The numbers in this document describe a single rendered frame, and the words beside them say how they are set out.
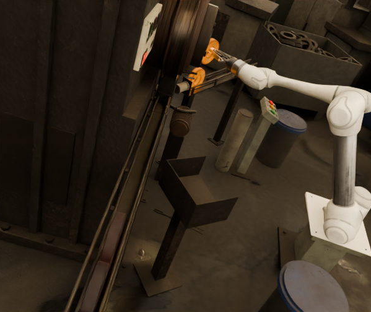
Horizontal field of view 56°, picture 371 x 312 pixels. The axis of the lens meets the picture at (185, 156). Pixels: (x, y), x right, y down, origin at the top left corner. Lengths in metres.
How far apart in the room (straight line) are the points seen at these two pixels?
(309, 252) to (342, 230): 0.44
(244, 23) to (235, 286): 3.09
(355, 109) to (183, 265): 1.18
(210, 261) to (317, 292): 0.67
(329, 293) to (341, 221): 0.36
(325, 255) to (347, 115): 0.98
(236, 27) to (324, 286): 3.26
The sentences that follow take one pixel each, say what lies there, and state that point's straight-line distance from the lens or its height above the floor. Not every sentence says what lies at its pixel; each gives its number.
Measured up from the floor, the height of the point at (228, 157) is 0.15.
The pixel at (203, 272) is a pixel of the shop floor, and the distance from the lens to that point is 2.06.
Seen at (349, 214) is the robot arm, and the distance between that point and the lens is 1.91.
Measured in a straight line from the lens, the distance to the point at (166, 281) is 1.94.
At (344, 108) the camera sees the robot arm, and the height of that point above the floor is 1.08.
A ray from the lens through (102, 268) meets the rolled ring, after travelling 1.02.
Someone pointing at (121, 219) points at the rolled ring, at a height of 0.77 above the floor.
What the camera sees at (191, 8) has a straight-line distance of 1.49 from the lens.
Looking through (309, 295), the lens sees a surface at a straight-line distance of 1.68.
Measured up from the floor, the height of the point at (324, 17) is 0.85.
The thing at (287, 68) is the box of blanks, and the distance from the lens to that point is 3.90.
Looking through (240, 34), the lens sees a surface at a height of 0.54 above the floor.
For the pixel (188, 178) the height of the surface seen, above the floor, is 0.61.
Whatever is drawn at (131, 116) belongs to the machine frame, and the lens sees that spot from 1.38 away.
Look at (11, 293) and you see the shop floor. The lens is 1.84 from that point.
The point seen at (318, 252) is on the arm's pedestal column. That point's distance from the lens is 2.29.
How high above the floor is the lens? 1.58
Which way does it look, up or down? 35 degrees down
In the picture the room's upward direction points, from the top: 20 degrees clockwise
